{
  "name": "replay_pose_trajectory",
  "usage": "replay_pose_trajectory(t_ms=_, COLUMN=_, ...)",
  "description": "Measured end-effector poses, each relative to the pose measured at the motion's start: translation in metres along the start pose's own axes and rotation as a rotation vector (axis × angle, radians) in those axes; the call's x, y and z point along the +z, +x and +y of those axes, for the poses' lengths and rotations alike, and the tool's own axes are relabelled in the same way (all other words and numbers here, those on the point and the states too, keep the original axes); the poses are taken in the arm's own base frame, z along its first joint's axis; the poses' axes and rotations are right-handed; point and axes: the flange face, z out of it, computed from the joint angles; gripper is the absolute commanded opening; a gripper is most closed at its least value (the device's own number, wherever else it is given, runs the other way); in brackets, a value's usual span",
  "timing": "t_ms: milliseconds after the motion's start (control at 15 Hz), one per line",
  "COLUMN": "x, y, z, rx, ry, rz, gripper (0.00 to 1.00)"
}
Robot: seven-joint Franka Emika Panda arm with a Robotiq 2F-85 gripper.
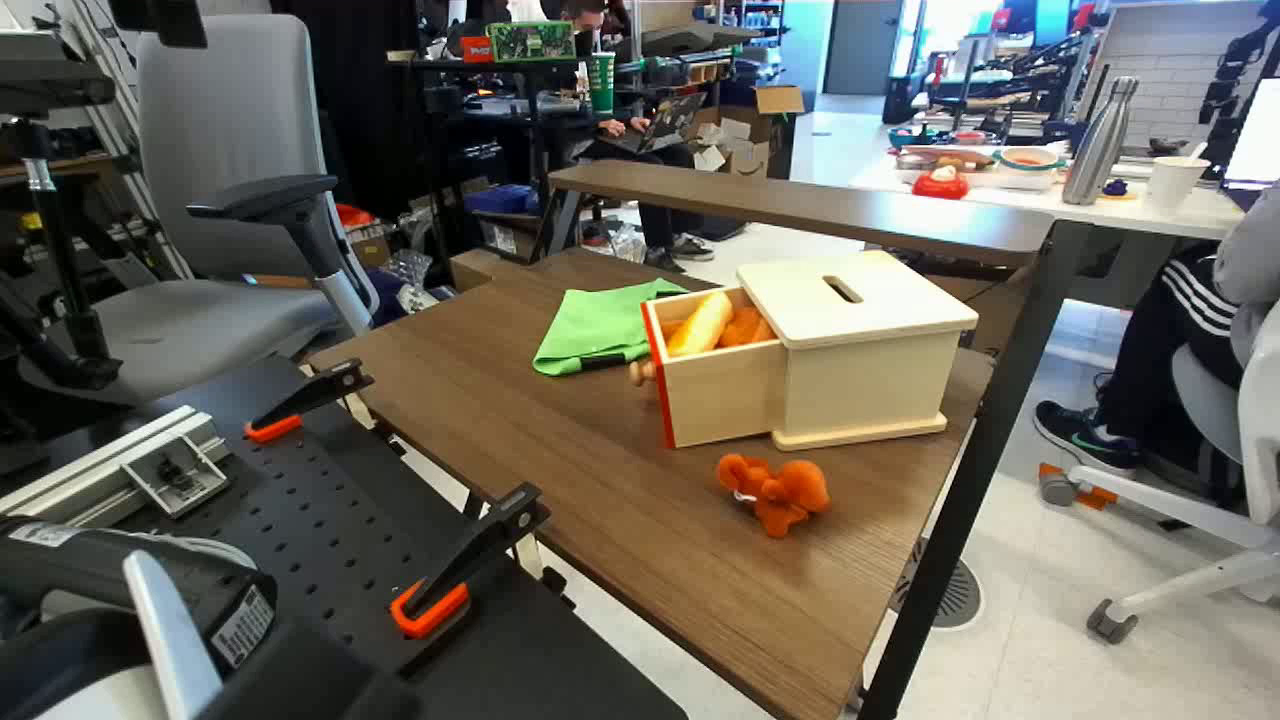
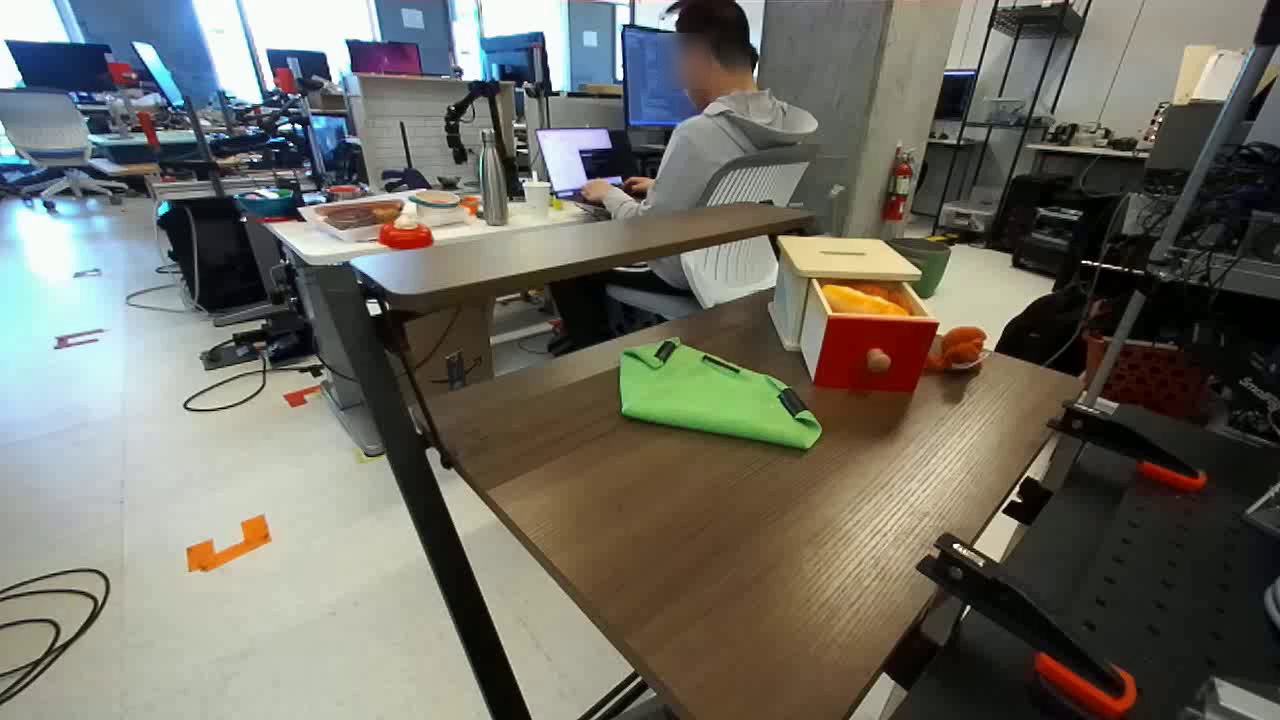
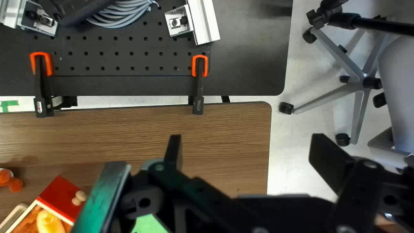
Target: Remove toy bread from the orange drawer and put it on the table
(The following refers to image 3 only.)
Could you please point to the aluminium extrusion post, right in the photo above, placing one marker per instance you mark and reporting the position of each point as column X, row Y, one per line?
column 195, row 16

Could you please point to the orange toy drawer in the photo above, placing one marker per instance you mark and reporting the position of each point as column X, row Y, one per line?
column 61, row 196

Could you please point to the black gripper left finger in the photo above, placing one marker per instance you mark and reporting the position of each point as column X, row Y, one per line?
column 167, row 179

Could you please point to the black perforated breadboard plate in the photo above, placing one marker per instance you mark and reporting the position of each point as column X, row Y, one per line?
column 247, row 59

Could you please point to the green cloth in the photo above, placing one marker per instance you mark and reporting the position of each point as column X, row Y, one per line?
column 147, row 223

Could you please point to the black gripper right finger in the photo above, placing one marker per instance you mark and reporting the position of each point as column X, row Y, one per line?
column 361, row 182

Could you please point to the black tripod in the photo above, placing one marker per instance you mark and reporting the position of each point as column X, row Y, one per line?
column 330, row 11

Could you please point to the aluminium extrusion post, left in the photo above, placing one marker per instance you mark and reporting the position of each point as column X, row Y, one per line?
column 27, row 14

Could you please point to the orange-handled clamp, right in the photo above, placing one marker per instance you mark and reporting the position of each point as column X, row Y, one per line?
column 199, row 71

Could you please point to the small orange toy fruit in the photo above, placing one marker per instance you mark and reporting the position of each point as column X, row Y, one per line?
column 10, row 181

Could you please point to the yellow toy bread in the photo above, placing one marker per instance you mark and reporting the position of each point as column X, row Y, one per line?
column 48, row 222

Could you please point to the aluminium extrusion post, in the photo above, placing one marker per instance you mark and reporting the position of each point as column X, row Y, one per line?
column 27, row 14
column 195, row 16

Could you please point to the orange-handled clamp, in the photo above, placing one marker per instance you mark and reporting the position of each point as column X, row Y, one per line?
column 199, row 71
column 44, row 101

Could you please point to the orange-handled clamp, left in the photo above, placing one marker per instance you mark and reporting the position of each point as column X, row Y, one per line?
column 44, row 101

